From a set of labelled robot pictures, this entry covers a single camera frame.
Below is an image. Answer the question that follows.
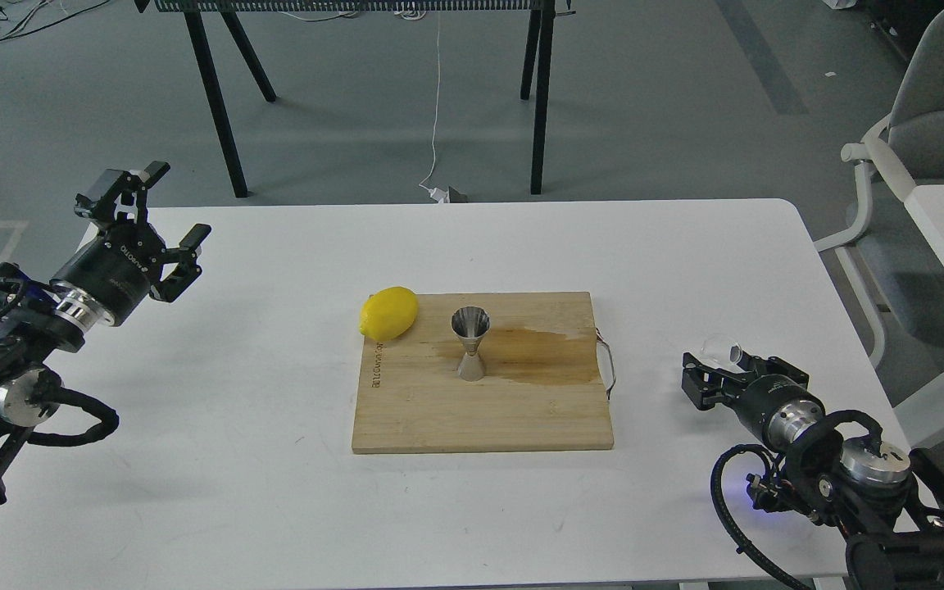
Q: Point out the white hanging cable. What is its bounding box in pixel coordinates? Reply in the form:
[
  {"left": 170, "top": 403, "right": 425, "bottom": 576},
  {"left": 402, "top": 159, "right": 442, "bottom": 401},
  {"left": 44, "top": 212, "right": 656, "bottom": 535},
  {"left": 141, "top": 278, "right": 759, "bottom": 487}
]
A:
[{"left": 419, "top": 12, "right": 450, "bottom": 203}]

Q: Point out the small clear glass beaker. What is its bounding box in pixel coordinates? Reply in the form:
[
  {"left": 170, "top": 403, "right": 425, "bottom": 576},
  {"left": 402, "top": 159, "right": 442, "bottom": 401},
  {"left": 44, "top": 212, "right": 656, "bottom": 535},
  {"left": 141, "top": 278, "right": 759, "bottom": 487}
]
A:
[{"left": 700, "top": 334, "right": 744, "bottom": 372}]

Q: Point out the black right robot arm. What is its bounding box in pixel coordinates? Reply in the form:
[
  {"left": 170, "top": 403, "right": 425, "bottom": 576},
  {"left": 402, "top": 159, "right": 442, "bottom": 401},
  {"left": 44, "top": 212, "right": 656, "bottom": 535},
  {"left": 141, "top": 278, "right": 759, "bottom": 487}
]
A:
[{"left": 681, "top": 352, "right": 944, "bottom": 589}]

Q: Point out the grey office chair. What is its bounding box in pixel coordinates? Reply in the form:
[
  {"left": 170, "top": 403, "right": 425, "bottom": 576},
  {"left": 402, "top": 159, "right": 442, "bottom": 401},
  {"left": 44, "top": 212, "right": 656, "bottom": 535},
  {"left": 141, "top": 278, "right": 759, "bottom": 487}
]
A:
[{"left": 815, "top": 8, "right": 944, "bottom": 365}]

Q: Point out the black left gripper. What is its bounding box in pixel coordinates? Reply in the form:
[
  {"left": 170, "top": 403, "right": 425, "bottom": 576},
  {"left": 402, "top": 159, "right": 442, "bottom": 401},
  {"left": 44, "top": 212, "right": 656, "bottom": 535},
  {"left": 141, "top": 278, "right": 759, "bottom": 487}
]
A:
[{"left": 50, "top": 161, "right": 212, "bottom": 326}]

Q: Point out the black metal frame table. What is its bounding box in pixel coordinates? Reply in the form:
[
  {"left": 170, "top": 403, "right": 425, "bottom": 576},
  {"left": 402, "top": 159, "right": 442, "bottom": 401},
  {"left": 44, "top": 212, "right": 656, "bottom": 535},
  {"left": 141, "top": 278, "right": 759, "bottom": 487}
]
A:
[{"left": 135, "top": 1, "right": 574, "bottom": 202}]

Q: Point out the yellow lemon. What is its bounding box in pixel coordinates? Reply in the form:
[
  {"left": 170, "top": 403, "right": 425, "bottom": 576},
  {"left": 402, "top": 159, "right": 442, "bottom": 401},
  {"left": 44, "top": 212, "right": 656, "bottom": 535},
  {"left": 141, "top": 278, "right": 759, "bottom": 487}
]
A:
[{"left": 357, "top": 285, "right": 419, "bottom": 343}]

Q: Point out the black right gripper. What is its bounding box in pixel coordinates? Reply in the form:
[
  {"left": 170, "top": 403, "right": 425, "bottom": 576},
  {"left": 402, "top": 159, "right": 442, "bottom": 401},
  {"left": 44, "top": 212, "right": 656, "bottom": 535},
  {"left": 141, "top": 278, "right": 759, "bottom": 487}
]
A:
[{"left": 681, "top": 348, "right": 825, "bottom": 452}]

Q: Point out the bamboo cutting board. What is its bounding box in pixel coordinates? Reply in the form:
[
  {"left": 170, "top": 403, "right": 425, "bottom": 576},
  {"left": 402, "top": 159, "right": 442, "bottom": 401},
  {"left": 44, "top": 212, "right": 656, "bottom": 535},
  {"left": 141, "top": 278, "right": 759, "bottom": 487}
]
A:
[{"left": 351, "top": 292, "right": 615, "bottom": 453}]

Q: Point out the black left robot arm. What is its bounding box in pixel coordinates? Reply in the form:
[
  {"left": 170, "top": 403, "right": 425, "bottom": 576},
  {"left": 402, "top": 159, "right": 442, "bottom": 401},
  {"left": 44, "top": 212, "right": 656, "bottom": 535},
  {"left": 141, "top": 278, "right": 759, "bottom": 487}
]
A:
[{"left": 0, "top": 161, "right": 212, "bottom": 505}]

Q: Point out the steel double jigger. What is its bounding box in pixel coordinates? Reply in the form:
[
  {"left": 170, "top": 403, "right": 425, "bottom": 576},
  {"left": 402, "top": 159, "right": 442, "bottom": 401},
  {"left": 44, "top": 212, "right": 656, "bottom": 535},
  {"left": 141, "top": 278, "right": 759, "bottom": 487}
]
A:
[{"left": 451, "top": 306, "right": 491, "bottom": 382}]

